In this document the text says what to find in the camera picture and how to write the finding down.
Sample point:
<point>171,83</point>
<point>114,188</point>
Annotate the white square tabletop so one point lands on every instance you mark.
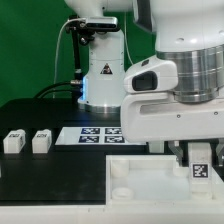
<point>153,179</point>

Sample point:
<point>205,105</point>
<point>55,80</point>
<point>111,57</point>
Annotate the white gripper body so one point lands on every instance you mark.
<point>153,117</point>

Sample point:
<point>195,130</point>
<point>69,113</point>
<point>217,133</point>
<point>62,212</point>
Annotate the white front rail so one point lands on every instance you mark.
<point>108,215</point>

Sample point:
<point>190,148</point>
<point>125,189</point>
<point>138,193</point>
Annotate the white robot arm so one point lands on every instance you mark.
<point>178,93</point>

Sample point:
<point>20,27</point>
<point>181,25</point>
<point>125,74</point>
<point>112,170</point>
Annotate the white sheet with markers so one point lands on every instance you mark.
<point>91,136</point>

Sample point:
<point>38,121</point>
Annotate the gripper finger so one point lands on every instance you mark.
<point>176,149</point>
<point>220,151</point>

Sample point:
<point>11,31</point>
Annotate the black camera on stand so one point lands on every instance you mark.
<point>94,24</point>

